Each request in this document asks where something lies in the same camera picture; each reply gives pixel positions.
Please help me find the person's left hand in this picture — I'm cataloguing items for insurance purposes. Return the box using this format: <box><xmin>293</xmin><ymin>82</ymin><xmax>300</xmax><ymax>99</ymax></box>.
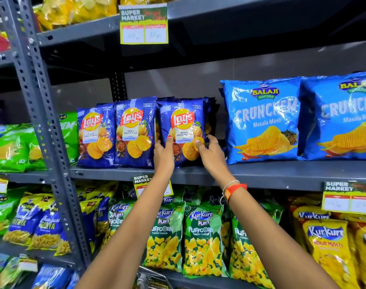
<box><xmin>154</xmin><ymin>135</ymin><xmax>175</xmax><ymax>177</ymax></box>

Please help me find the person's right hand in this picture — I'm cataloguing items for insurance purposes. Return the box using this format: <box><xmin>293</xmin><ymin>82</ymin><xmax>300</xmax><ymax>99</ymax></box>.
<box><xmin>194</xmin><ymin>134</ymin><xmax>236</xmax><ymax>186</ymax></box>

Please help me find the dark blue chips bag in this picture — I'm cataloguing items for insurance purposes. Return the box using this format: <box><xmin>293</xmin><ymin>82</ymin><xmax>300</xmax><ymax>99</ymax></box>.
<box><xmin>157</xmin><ymin>99</ymin><xmax>208</xmax><ymax>169</ymax></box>

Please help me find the person's right forearm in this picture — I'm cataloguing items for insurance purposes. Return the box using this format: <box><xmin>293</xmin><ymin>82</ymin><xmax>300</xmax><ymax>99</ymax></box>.
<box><xmin>218</xmin><ymin>177</ymin><xmax>341</xmax><ymax>289</ymax></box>

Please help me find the person's left forearm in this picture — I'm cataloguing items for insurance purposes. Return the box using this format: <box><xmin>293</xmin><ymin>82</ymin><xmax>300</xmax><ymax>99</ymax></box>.
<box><xmin>75</xmin><ymin>174</ymin><xmax>175</xmax><ymax>289</ymax></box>

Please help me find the row of dark blue packets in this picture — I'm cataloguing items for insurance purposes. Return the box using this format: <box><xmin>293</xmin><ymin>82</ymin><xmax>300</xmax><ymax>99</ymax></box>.
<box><xmin>77</xmin><ymin>96</ymin><xmax>217</xmax><ymax>169</ymax></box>

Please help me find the orange wristband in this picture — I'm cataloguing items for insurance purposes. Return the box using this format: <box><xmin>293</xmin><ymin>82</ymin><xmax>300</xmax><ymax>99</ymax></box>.
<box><xmin>224</xmin><ymin>183</ymin><xmax>247</xmax><ymax>202</ymax></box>

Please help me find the grey metal shelf rack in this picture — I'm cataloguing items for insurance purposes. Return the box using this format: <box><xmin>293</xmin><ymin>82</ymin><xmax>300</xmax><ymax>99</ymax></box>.
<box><xmin>0</xmin><ymin>0</ymin><xmax>366</xmax><ymax>289</ymax></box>

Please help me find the large light blue wafers packet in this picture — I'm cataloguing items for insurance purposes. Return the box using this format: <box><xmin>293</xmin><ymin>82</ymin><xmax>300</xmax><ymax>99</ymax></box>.
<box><xmin>298</xmin><ymin>70</ymin><xmax>366</xmax><ymax>162</ymax></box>
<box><xmin>220</xmin><ymin>76</ymin><xmax>303</xmax><ymax>165</ymax></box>

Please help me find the row of green puffed corn packets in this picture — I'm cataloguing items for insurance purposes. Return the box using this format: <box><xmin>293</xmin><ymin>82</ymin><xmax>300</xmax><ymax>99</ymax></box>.
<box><xmin>100</xmin><ymin>185</ymin><xmax>284</xmax><ymax>289</ymax></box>

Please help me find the blue yellow fried snack packet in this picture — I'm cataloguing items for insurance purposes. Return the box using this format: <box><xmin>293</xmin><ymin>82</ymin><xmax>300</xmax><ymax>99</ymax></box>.
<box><xmin>30</xmin><ymin>199</ymin><xmax>72</xmax><ymax>257</ymax></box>
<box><xmin>3</xmin><ymin>194</ymin><xmax>46</xmax><ymax>246</ymax></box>
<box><xmin>76</xmin><ymin>182</ymin><xmax>119</xmax><ymax>254</ymax></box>

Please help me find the green chip packet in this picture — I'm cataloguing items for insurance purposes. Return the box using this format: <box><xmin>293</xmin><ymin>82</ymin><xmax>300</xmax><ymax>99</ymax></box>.
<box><xmin>0</xmin><ymin>123</ymin><xmax>31</xmax><ymax>173</ymax></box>
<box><xmin>0</xmin><ymin>188</ymin><xmax>25</xmax><ymax>239</ymax></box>
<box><xmin>58</xmin><ymin>111</ymin><xmax>79</xmax><ymax>165</ymax></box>
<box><xmin>26</xmin><ymin>137</ymin><xmax>47</xmax><ymax>171</ymax></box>

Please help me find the metal shopping basket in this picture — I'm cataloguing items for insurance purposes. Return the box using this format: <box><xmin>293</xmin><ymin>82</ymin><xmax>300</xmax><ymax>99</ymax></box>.
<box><xmin>136</xmin><ymin>266</ymin><xmax>173</xmax><ymax>289</ymax></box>

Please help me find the pile of yellow chip packets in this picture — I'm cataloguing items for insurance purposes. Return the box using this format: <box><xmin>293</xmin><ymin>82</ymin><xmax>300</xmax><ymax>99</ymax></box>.
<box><xmin>33</xmin><ymin>0</ymin><xmax>171</xmax><ymax>31</ymax></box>

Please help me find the small blue snack packet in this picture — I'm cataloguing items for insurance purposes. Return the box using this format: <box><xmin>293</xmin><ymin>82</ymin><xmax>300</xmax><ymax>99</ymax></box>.
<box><xmin>32</xmin><ymin>264</ymin><xmax>80</xmax><ymax>289</ymax></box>

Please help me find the small green snack packet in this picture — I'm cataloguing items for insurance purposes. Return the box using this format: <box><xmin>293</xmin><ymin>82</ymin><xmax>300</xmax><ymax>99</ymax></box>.
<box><xmin>0</xmin><ymin>252</ymin><xmax>22</xmax><ymax>289</ymax></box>

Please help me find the white thread bracelet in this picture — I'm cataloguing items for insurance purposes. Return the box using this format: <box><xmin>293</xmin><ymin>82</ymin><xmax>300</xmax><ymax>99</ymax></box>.
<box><xmin>220</xmin><ymin>179</ymin><xmax>241</xmax><ymax>205</ymax></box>

